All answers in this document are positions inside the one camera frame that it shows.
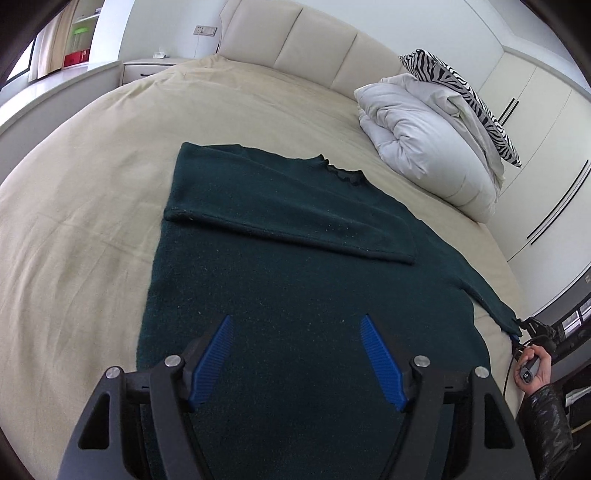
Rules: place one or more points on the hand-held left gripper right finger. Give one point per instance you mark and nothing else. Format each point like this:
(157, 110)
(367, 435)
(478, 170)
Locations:
(378, 360)

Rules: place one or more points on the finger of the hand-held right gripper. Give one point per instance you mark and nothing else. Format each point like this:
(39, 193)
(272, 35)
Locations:
(515, 339)
(526, 324)

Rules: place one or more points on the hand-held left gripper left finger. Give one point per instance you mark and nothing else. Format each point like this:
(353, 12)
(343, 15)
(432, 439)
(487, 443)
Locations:
(212, 360)

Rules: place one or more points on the dark green knit sweater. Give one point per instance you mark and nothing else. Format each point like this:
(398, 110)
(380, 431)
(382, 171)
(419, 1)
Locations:
(286, 277)

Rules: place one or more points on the person's right forearm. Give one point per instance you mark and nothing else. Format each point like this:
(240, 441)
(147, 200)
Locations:
(549, 429)

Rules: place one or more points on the person's right hand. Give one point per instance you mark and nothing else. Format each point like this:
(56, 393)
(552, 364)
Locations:
(545, 369)

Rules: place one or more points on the dark wooden shelf unit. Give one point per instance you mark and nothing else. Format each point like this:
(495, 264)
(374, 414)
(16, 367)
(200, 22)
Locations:
(575, 318)

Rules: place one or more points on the white wardrobe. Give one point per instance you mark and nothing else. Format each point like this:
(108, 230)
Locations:
(545, 138)

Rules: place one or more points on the bed with beige sheet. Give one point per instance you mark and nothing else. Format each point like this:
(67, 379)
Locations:
(83, 221)

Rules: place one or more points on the white folded duvet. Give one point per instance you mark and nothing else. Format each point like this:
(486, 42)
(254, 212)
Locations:
(425, 138)

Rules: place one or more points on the zebra print pillow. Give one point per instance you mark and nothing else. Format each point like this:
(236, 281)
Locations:
(466, 92)

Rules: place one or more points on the white nightstand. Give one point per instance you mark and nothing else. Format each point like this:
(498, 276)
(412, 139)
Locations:
(147, 71)

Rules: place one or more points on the cream padded headboard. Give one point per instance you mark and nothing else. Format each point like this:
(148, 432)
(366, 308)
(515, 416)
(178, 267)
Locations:
(314, 41)

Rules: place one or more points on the red box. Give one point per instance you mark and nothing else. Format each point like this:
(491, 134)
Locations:
(76, 58)

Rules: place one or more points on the white shelf unit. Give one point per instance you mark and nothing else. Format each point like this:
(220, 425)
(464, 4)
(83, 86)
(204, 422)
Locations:
(78, 27)

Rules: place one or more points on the wall socket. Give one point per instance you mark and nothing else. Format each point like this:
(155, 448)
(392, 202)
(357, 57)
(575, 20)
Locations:
(205, 30)

